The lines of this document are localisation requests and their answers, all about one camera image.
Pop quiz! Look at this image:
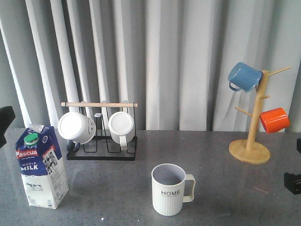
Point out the white HOME mug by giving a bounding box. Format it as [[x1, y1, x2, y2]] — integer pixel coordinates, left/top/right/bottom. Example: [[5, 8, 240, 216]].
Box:
[[151, 163, 196, 216]]

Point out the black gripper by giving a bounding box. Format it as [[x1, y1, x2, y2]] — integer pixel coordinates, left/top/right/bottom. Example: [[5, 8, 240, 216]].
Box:
[[283, 138, 301, 195], [0, 106, 16, 147]]

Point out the Pascual whole milk carton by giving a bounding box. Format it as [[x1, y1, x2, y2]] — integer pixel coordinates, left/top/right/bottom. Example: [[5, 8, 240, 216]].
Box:
[[15, 124, 69, 209]]

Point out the black wire mug rack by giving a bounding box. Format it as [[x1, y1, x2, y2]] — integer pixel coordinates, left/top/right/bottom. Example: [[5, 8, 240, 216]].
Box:
[[61, 102, 138, 161]]

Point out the blue mug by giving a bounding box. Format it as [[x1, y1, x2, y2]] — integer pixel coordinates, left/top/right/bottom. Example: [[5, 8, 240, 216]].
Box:
[[228, 62, 262, 93]]

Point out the wooden mug tree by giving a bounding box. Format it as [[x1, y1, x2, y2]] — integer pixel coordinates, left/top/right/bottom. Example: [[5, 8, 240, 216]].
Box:
[[229, 66, 290, 164]]

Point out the white ribbed hanging mug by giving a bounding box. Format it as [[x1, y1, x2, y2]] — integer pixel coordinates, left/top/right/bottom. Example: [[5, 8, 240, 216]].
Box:
[[108, 112, 135, 150]]

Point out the orange mug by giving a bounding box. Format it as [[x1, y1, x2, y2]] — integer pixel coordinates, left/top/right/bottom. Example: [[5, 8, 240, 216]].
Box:
[[260, 107, 290, 133]]

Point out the white smiley face mug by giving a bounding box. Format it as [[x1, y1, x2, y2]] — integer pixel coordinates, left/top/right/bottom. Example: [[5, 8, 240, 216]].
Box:
[[57, 112, 96, 152]]

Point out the grey curtain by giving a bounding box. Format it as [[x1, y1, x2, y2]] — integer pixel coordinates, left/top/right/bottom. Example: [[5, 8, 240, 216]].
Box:
[[0, 0, 301, 132]]

